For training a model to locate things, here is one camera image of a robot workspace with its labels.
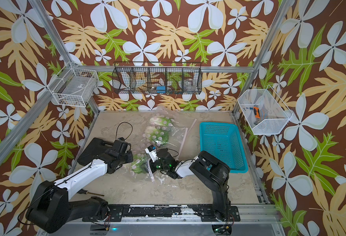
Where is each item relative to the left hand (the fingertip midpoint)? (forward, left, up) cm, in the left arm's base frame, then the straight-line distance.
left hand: (132, 154), depth 89 cm
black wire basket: (+45, -17, +24) cm, 54 cm away
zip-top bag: (0, -7, +2) cm, 7 cm away
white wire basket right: (+17, -77, +21) cm, 82 cm away
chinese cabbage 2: (+11, -17, +3) cm, 20 cm away
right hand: (-7, -7, 0) cm, 10 cm away
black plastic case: (+5, +26, -2) cm, 27 cm away
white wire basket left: (+30, +34, +28) cm, 53 cm away
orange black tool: (+16, -74, +20) cm, 78 cm away
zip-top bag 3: (+27, -30, +1) cm, 40 cm away
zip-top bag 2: (+14, -25, -3) cm, 29 cm away
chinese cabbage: (-8, -6, +3) cm, 10 cm away
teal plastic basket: (+14, -62, -7) cm, 64 cm away
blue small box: (+34, -17, +23) cm, 45 cm away
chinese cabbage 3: (+26, -17, +1) cm, 31 cm away
